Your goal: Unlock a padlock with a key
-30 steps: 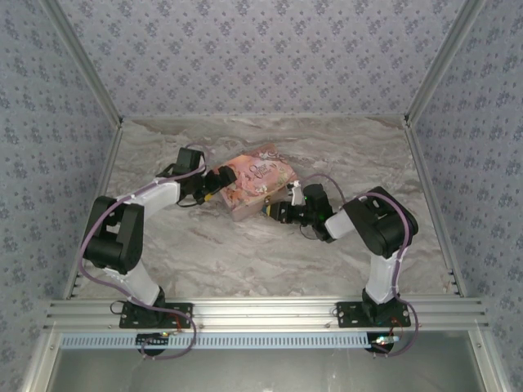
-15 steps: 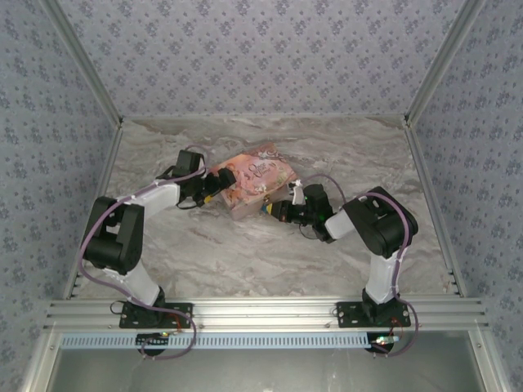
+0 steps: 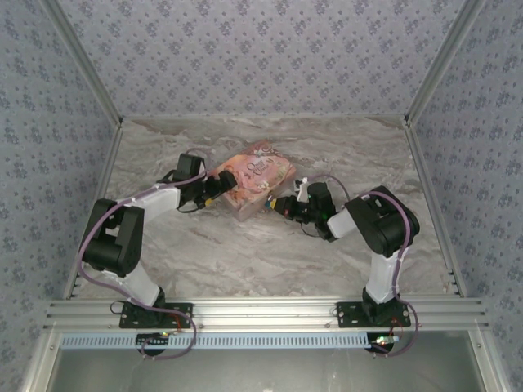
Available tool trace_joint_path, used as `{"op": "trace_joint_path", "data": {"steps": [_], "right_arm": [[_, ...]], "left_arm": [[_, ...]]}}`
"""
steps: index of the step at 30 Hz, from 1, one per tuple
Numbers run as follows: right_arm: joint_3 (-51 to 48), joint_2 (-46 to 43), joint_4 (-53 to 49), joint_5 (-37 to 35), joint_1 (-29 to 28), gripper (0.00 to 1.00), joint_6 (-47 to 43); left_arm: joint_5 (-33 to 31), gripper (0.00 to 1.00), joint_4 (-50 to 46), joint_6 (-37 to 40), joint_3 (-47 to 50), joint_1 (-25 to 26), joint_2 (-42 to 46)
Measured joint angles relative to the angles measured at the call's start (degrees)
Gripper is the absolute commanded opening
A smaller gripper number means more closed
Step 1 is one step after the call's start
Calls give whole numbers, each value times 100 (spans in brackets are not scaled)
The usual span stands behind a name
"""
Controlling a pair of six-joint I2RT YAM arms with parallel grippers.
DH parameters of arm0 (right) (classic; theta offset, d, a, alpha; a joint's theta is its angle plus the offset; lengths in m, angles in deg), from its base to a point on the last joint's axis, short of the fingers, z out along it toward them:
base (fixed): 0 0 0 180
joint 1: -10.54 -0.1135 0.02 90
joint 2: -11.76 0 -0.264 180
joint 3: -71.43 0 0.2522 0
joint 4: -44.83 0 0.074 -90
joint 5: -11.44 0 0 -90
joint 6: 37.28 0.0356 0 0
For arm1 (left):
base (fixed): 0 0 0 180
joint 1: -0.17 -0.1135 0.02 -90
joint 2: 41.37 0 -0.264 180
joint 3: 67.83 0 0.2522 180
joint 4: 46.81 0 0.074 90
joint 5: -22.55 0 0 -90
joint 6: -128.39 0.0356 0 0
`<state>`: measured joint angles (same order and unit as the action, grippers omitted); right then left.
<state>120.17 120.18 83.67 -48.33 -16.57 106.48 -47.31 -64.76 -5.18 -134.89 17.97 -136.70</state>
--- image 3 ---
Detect pink diary box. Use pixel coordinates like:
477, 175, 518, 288
211, 138, 298, 222

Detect black controller board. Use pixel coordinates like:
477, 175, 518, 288
136, 332, 171, 349
369, 333, 405, 353

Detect grey metal panel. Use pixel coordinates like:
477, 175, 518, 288
46, 349, 488, 392

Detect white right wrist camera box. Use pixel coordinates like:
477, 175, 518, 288
293, 176, 312, 203

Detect aluminium side rail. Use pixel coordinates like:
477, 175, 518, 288
402, 115, 467, 298
62, 118, 126, 301

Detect aluminium mounting rail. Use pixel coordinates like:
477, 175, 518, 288
43, 296, 489, 332

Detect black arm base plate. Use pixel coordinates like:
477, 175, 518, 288
335, 301, 412, 329
118, 301, 194, 330

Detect light blue slotted cable duct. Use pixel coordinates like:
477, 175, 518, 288
60, 332, 469, 351

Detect aluminium frame post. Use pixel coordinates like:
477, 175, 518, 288
403, 0, 490, 126
39, 0, 125, 126

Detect aluminium frame upright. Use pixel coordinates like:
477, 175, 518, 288
19, 329, 63, 392
467, 328, 514, 392

